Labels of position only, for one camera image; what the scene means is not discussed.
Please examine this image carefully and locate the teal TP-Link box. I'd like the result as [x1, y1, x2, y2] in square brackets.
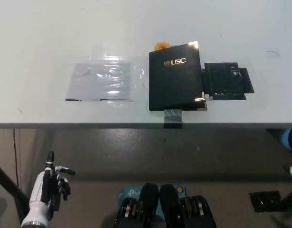
[118, 184, 187, 220]

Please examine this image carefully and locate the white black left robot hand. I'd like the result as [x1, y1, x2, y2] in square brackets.
[21, 151, 76, 224]

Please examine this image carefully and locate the black desk frame bar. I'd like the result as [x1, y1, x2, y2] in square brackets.
[0, 160, 30, 217]
[280, 181, 292, 212]

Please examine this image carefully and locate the blue plastic object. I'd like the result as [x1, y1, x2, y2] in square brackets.
[278, 128, 292, 152]

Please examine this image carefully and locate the clear taped plastic sheet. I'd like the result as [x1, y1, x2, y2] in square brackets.
[64, 46, 147, 103]

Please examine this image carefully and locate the grey duct tape strip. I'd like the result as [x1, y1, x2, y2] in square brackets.
[164, 109, 184, 129]

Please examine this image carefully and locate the thin dark hanging cable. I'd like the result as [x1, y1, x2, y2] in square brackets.
[13, 129, 20, 190]

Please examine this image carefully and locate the black USC diary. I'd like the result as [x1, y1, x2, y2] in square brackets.
[148, 40, 208, 112]

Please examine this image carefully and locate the orange spiky ring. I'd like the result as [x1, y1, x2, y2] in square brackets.
[154, 42, 171, 51]

